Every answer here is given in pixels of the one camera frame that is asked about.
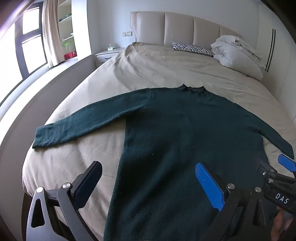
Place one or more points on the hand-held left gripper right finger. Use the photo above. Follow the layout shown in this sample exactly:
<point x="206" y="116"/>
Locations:
<point x="209" y="187"/>

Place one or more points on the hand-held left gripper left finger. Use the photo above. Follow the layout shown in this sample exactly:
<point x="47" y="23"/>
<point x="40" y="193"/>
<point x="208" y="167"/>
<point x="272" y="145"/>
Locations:
<point x="89" y="183"/>

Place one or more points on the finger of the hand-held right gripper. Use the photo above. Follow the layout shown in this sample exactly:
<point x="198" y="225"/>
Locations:
<point x="286" y="162"/>
<point x="266" y="172"/>

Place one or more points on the dark green knit sweater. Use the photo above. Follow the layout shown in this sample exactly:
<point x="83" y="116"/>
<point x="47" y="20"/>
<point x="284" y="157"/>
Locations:
<point x="173" y="129"/>

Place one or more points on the person's right hand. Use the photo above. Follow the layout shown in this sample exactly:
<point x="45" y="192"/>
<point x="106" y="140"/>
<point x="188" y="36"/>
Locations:
<point x="278" y="224"/>

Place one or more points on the white wardrobe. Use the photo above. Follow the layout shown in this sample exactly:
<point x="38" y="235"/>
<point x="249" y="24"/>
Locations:
<point x="282" y="58"/>

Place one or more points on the white folded duvet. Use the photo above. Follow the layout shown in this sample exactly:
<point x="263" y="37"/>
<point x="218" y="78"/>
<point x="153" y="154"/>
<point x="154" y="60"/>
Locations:
<point x="233" y="52"/>

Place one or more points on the white nightstand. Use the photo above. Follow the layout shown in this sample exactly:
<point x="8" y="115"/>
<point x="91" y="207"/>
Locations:
<point x="107" y="56"/>

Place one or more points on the red box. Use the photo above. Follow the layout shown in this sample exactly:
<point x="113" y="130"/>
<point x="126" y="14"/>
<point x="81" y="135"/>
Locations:
<point x="69" y="55"/>

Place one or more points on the beige sheeted bed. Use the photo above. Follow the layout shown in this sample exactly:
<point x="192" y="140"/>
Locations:
<point x="161" y="67"/>

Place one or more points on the tissue box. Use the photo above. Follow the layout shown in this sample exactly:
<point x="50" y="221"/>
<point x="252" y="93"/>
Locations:
<point x="110" y="47"/>

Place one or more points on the green lidded bottle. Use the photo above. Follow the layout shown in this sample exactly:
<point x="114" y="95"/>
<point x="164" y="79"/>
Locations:
<point x="66" y="47"/>

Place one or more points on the zebra print pillow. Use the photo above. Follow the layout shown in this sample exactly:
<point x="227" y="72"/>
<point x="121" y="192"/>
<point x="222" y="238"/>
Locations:
<point x="193" y="49"/>

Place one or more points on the beige curtain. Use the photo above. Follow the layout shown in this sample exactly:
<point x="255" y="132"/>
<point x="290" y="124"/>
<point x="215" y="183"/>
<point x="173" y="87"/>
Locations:
<point x="52" y="34"/>

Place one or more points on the black framed window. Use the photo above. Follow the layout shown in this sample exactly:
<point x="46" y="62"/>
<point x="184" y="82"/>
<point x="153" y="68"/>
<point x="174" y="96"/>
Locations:
<point x="30" y="39"/>

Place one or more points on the cream padded headboard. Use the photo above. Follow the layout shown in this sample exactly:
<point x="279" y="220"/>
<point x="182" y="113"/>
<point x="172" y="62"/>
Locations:
<point x="178" y="27"/>

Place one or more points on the wall socket panel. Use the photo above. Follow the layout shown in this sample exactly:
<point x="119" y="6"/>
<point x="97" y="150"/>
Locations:
<point x="127" y="34"/>

